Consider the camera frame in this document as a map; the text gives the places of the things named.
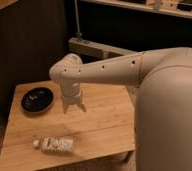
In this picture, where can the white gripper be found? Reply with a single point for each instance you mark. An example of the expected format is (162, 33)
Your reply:
(71, 94)

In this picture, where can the clear plastic bottle white cap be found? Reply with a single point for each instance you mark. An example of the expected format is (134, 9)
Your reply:
(54, 145)

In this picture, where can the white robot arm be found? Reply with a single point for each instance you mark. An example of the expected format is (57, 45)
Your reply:
(163, 108)

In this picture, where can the black ceramic bowl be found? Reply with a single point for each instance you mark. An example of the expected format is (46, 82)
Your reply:
(37, 99)

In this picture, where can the light wooden table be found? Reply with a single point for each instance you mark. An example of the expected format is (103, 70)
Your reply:
(104, 128)

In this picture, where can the long wooden beam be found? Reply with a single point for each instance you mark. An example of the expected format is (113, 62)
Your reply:
(93, 49)

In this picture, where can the metal pole with clamp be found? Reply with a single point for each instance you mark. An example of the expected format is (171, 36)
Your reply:
(79, 34)

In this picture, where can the wooden shelf with items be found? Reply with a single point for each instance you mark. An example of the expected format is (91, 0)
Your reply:
(156, 6)

